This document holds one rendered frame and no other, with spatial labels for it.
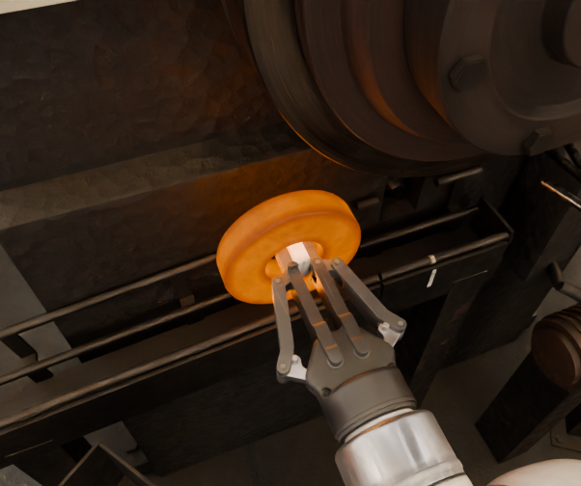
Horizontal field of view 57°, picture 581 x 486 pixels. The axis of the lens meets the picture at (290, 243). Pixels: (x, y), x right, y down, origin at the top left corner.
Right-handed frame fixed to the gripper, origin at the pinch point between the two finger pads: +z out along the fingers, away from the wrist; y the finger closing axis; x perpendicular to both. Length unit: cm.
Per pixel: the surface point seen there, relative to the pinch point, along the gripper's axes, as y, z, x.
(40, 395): -32.6, 3.9, -22.7
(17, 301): -55, 66, -88
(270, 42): -1.5, 1.1, 23.0
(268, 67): -1.7, 1.0, 21.1
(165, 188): -10.4, 9.9, 2.2
